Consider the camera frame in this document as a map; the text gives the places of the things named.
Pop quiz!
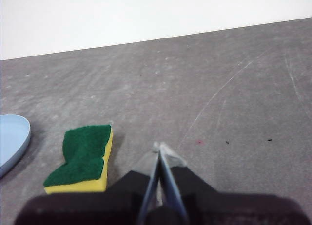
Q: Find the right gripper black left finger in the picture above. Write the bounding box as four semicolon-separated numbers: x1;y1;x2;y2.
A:
14;141;160;225

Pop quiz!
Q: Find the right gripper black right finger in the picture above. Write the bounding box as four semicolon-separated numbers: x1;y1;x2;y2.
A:
159;141;308;225

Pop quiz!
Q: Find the yellow sponge green scouring pad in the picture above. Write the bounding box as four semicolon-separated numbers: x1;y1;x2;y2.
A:
43;124;114;195

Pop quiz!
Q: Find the light blue round plate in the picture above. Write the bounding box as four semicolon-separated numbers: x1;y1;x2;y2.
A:
0;114;32;179

